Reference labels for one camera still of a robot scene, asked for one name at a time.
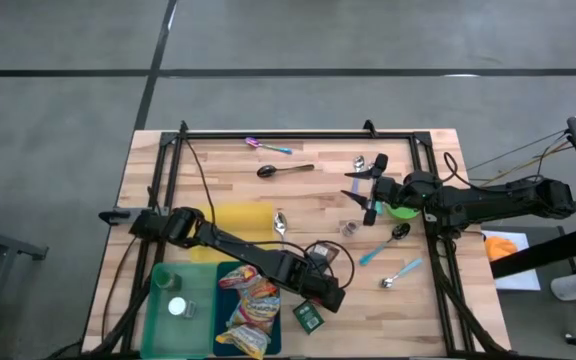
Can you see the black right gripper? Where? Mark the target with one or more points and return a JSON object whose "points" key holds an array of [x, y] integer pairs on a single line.
{"points": [[390, 190]]}

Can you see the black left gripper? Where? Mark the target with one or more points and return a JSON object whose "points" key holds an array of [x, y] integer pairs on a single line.
{"points": [[328, 295]]}

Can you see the dark green spice tin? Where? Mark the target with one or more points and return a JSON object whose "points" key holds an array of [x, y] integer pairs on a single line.
{"points": [[309, 317]]}

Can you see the small clear glass jar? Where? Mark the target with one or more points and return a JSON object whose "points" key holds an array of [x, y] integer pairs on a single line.
{"points": [[350, 228]]}

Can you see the brown snack packet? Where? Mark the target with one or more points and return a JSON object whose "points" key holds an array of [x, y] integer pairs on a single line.
{"points": [[324, 250]]}

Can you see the blue yellow ramen packet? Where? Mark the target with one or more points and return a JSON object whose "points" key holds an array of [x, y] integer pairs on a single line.
{"points": [[255, 312]]}

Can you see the red roast noodle packet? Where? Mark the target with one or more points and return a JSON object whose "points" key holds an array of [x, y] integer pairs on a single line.
{"points": [[235, 280]]}

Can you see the yellow snack bag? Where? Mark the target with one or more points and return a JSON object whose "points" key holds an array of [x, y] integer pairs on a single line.
{"points": [[243, 340]]}

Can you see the white-label glass spice jar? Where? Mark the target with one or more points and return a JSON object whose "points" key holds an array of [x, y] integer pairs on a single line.
{"points": [[178, 306]]}

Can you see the green oregano spice jar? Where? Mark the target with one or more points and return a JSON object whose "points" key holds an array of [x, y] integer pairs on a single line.
{"points": [[168, 280]]}

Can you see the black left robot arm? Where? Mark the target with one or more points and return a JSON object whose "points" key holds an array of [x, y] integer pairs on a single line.
{"points": [[248, 247]]}

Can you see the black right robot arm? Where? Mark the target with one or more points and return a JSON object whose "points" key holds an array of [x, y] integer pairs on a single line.
{"points": [[493, 200]]}

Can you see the green plastic bowl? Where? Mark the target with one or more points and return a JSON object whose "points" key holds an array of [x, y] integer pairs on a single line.
{"points": [[402, 212]]}

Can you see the plain silver metal spoon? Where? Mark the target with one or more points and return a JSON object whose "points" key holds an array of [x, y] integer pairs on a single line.
{"points": [[281, 222]]}

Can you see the dark black metal spoon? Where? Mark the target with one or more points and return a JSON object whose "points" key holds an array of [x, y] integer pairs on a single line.
{"points": [[267, 172]]}

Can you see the iridescent rainbow metal spoon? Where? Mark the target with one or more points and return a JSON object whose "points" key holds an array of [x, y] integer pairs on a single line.
{"points": [[268, 145]]}

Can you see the teal plastic bin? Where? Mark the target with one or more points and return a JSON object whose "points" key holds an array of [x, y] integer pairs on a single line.
{"points": [[221, 312]]}

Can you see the yellow plastic bin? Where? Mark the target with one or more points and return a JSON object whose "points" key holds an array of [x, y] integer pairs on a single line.
{"points": [[243, 215]]}

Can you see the green translucent plastic bin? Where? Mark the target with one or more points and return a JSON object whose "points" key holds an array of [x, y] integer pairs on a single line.
{"points": [[198, 340]]}

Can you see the orange object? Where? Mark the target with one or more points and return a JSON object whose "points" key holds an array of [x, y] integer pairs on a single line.
{"points": [[500, 248]]}

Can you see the white paper sheet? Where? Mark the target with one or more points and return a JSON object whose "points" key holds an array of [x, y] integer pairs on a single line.
{"points": [[523, 280]]}

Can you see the black equipment stand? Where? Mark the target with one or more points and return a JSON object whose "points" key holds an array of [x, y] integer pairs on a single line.
{"points": [[543, 252]]}

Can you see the grey side table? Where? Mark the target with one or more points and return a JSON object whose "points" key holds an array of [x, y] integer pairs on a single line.
{"points": [[8, 241]]}

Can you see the black frame clamp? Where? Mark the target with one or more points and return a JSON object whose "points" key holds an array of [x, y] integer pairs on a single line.
{"points": [[183, 127], [369, 127], [118, 216]]}

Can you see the black aluminium table frame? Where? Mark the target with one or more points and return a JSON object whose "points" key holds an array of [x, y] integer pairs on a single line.
{"points": [[293, 135]]}

